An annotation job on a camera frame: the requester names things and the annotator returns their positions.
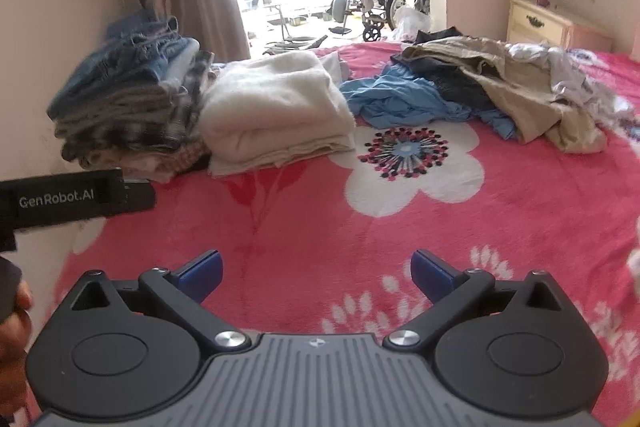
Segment person's left hand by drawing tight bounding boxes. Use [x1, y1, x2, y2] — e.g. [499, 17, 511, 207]
[0, 281, 34, 419]

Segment metal folding stand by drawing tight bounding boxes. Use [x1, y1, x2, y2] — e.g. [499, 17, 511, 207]
[241, 0, 329, 56]

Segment dark garment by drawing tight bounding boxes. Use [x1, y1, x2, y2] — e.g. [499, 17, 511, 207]
[389, 26, 497, 111]

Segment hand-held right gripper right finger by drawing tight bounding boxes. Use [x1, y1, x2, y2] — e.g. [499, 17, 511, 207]
[382, 250, 573, 353]

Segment khaki pants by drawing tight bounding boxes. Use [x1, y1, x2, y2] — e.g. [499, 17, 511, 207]
[399, 36, 609, 154]

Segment cream nightstand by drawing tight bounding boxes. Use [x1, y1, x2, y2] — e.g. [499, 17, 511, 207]
[504, 0, 614, 54]

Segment cream knitted sweater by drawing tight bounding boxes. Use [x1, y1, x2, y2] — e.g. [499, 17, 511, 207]
[197, 55, 357, 172]

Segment white plastic bag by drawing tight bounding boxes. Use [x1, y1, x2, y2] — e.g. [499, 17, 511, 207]
[391, 4, 432, 44]

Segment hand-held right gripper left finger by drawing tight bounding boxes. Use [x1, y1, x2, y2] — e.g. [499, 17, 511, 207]
[67, 250, 252, 354]

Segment blue garment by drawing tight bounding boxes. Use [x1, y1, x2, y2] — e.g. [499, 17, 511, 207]
[339, 63, 517, 141]

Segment stack of folded clothes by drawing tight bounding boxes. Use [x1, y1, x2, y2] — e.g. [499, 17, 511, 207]
[46, 8, 219, 184]

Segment pink floral blanket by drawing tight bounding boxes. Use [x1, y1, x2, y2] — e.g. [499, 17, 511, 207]
[25, 39, 640, 427]

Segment beige folded sweatshirt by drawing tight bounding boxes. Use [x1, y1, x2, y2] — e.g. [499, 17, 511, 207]
[206, 51, 357, 181]

